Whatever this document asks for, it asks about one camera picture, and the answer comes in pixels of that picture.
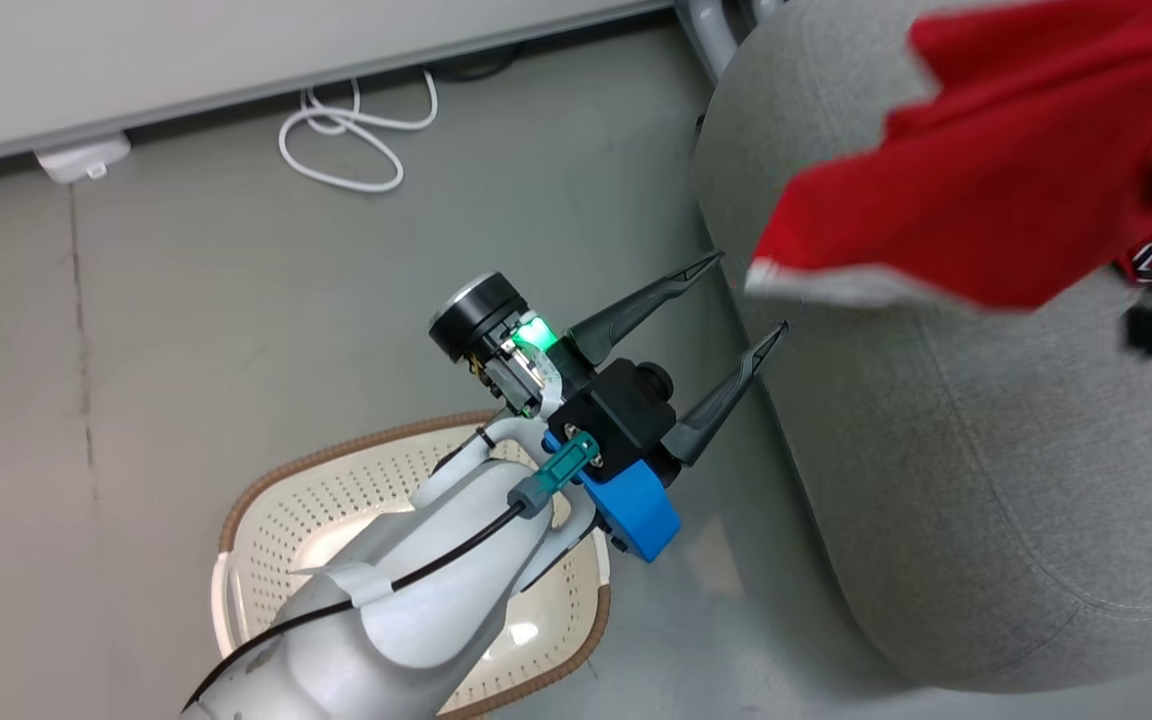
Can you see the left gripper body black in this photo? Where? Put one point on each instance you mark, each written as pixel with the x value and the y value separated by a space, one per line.
pixel 626 410

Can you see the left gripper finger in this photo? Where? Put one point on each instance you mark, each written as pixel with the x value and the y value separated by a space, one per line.
pixel 721 400
pixel 636 305

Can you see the red basketball jersey white trim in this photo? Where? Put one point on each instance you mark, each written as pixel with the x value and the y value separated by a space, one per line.
pixel 1016 170

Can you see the grey fabric sofa seat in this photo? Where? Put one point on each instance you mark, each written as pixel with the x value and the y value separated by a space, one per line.
pixel 986 450

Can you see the beige perforated laundry basket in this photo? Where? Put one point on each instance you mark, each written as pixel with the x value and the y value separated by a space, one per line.
pixel 276 520

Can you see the curved grey partition leg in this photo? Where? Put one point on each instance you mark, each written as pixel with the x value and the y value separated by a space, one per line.
pixel 721 30

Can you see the white tape strip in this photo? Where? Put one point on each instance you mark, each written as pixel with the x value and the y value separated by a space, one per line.
pixel 356 583

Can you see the wide white partition panel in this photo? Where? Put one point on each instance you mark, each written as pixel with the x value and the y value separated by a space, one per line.
pixel 236 50

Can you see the left wrist blue camera mount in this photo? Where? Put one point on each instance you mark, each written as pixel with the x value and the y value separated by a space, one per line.
pixel 636 505

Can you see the white floor bracket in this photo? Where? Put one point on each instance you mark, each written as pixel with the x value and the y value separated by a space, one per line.
pixel 81 160

